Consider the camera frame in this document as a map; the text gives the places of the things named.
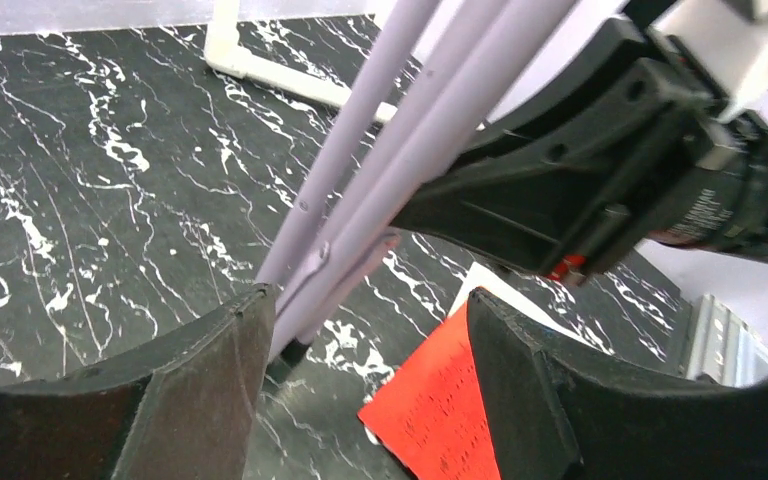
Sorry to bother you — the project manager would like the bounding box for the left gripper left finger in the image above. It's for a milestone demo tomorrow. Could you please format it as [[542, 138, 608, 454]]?
[[0, 284, 275, 479]]

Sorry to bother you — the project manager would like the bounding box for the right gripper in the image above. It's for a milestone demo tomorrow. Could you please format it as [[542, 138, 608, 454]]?
[[393, 18, 768, 279]]

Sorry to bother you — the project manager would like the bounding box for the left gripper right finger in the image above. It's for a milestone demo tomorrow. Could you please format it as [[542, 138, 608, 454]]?
[[466, 288, 768, 479]]

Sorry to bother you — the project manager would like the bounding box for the red sheet music page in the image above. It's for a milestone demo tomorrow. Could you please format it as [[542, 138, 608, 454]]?
[[358, 305, 500, 480]]

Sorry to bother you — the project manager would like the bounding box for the lilac folding tripod stand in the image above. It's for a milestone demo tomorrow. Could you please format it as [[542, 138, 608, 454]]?
[[257, 1, 574, 357]]

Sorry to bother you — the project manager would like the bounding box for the white sheet music page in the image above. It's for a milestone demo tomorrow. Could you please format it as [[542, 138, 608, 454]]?
[[447, 262, 587, 344]]

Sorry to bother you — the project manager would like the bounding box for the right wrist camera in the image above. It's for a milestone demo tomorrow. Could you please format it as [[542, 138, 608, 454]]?
[[622, 0, 768, 122]]

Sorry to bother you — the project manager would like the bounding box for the white pvc pipe frame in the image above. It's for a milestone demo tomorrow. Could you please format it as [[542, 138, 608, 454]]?
[[203, 0, 425, 127]]

